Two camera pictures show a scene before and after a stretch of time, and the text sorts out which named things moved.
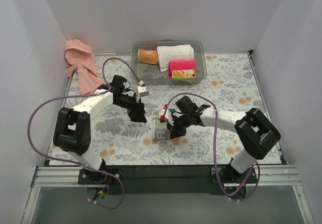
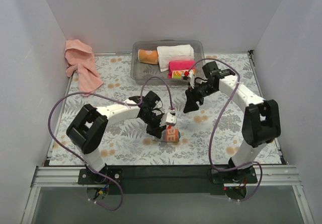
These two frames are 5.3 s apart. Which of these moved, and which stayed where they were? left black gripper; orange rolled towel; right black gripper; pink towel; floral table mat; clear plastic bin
Moved: left black gripper; right black gripper
Stayed: orange rolled towel; floral table mat; clear plastic bin; pink towel
